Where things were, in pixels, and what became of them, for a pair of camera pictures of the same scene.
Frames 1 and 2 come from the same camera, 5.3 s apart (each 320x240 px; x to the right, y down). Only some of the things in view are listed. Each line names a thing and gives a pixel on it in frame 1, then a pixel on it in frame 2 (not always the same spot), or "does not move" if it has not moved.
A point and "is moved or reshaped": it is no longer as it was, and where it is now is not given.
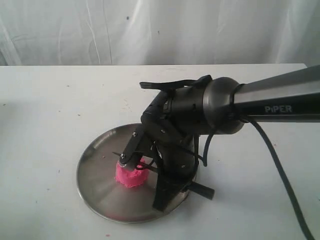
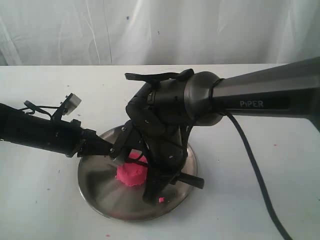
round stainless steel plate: (97, 163) does not move
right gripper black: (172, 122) -> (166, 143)
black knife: (199, 188) is moved or reshaped
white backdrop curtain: (110, 32) does not move
